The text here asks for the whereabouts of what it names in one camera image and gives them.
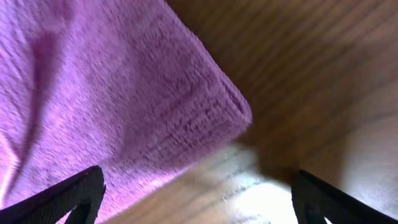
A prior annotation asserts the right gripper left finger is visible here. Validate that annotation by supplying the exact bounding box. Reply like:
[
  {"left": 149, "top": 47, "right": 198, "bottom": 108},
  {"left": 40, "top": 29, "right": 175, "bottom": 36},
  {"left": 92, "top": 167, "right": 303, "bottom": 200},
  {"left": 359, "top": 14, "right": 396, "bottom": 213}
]
[{"left": 1, "top": 166, "right": 106, "bottom": 224}]

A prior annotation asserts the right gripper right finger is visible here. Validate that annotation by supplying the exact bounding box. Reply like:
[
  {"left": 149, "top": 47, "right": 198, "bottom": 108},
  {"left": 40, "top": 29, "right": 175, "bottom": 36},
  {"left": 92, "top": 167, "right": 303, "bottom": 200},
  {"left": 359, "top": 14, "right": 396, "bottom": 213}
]
[{"left": 291, "top": 170, "right": 397, "bottom": 224}]

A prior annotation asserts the purple cloth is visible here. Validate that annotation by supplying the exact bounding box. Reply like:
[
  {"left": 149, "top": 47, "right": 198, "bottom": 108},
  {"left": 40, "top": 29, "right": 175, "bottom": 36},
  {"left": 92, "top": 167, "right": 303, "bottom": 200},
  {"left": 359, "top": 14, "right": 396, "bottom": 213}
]
[{"left": 1, "top": 0, "right": 252, "bottom": 223}]

